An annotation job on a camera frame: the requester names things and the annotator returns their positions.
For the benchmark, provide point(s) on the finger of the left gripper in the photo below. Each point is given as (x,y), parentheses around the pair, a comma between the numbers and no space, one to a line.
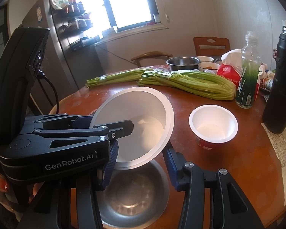
(58,122)
(105,131)

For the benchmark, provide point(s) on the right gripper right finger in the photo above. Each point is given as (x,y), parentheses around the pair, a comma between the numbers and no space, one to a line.
(229,206)

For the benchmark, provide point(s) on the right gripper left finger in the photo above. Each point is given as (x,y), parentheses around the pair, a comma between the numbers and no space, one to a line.
(53,207)

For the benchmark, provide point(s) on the red paper bowl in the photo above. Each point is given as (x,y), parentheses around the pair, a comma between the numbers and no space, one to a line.
(152,116)
(213,126)

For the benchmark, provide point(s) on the large steel bowl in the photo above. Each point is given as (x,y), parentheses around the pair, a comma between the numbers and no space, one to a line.
(134,198)

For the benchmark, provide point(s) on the celery bunch rear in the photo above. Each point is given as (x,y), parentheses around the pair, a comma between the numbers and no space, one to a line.
(118,77)

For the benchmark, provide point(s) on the celery bunch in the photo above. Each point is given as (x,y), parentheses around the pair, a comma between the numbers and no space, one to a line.
(118,77)
(198,83)

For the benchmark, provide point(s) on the grey refrigerator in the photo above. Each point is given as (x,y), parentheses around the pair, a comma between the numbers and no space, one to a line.
(70,57)

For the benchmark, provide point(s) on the paper sheet on table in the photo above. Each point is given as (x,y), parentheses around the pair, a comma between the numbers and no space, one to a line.
(278,142)

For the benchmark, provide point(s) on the curved wooden chair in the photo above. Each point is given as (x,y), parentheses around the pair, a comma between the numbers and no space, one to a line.
(150,55)

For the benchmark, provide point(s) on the steel pot far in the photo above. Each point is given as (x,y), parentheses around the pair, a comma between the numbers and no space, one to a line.
(183,63)

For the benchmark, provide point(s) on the celery bunch front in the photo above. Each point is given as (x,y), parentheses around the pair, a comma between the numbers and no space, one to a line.
(198,83)

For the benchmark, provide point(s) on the black thermos flask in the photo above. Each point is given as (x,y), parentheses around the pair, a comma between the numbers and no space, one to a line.
(274,115)

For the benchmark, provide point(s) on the white ceramic bowl far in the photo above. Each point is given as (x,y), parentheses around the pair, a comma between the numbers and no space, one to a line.
(207,63)

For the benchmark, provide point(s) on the clear bottle green liquid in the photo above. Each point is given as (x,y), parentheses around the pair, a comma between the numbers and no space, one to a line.
(250,63)

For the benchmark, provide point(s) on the wooden chair with slat back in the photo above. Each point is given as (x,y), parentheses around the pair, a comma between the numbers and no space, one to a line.
(211,46)

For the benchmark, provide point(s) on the window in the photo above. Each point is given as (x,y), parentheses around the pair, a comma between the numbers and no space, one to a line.
(120,15)

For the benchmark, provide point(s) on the red tissue pack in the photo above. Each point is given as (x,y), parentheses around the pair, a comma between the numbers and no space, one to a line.
(228,72)

